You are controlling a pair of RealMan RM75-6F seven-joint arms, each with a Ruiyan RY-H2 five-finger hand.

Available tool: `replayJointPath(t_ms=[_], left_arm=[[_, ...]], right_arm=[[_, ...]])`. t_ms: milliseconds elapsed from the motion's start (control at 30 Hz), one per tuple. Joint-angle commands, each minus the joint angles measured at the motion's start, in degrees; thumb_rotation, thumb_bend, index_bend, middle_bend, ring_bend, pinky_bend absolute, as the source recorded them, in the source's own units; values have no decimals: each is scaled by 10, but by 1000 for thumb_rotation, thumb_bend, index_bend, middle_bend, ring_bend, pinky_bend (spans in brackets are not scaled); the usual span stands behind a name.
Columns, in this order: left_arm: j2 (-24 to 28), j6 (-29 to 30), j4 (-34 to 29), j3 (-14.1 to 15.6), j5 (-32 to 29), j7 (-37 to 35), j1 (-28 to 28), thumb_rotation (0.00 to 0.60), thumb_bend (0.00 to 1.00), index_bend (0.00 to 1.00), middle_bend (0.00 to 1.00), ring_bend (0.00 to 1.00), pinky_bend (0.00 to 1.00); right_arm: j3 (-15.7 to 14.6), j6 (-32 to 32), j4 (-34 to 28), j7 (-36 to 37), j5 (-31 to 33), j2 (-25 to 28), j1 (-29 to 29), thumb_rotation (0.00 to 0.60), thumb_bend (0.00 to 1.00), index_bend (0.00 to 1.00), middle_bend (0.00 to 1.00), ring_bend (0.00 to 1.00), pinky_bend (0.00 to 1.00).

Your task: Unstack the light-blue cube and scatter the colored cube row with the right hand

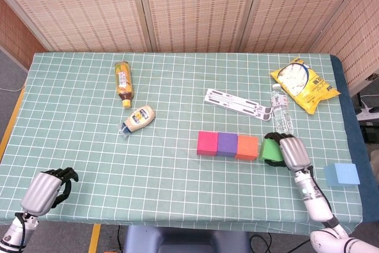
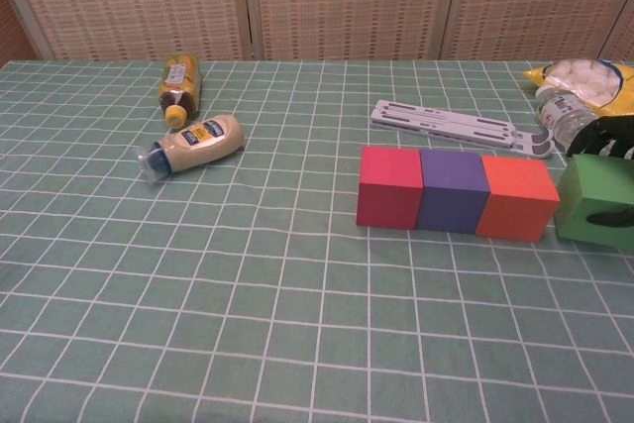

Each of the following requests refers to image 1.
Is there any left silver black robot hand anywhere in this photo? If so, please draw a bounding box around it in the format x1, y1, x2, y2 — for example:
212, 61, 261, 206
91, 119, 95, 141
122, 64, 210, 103
20, 167, 79, 217

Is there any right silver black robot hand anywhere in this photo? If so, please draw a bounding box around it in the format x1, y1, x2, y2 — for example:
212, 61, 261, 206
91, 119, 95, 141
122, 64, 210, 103
264, 132, 312, 172

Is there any green cube block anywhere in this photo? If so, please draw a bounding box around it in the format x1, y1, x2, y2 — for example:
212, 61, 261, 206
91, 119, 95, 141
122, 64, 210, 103
258, 137, 285, 164

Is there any orange cube block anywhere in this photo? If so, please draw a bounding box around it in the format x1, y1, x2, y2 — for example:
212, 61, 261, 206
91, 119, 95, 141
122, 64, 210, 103
235, 134, 259, 161

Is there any light blue block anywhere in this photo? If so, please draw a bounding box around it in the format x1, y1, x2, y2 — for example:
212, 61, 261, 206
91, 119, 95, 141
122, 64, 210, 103
323, 163, 361, 188

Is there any purple cube block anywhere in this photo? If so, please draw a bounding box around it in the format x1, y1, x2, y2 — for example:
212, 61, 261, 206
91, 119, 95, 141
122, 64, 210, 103
216, 132, 239, 158

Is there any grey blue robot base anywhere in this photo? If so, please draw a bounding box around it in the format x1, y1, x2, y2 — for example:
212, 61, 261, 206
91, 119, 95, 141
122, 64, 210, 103
123, 225, 251, 253

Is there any red cube block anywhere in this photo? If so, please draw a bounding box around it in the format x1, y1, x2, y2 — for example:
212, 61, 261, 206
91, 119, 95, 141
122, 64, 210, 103
197, 130, 219, 156

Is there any clear plastic water bottle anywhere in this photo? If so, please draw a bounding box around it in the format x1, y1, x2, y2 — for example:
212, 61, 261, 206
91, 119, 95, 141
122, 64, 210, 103
269, 84, 295, 135

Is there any blue table pad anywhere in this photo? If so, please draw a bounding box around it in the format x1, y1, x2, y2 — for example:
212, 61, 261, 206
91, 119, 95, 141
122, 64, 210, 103
330, 54, 379, 223

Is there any yellow snack bag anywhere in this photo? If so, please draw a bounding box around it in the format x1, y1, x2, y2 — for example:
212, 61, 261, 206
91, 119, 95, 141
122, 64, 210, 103
269, 57, 341, 115

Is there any white folding laptop stand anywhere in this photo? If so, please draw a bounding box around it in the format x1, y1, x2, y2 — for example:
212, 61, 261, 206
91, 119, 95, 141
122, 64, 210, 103
203, 88, 274, 121

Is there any green checked tablecloth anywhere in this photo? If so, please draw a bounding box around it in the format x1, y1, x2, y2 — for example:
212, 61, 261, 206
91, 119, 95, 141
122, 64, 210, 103
0, 52, 364, 235

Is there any mayonnaise squeeze bottle blue cap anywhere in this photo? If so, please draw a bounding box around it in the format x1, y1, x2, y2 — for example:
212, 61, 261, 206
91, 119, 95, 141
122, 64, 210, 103
118, 105, 156, 139

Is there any beige woven screen panel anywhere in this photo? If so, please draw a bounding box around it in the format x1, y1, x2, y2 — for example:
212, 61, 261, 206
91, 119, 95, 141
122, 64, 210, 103
238, 0, 379, 54
0, 0, 149, 53
310, 0, 379, 97
134, 0, 263, 54

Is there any tea bottle yellow cap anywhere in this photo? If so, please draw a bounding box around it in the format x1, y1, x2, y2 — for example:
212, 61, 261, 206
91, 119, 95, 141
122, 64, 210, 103
114, 60, 135, 108

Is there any orange woven screen panel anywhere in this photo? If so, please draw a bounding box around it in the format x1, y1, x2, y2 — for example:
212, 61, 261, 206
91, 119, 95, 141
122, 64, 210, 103
0, 0, 48, 61

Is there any black floor cable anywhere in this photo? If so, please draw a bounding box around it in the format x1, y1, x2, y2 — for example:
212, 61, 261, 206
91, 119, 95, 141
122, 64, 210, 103
250, 233, 311, 253

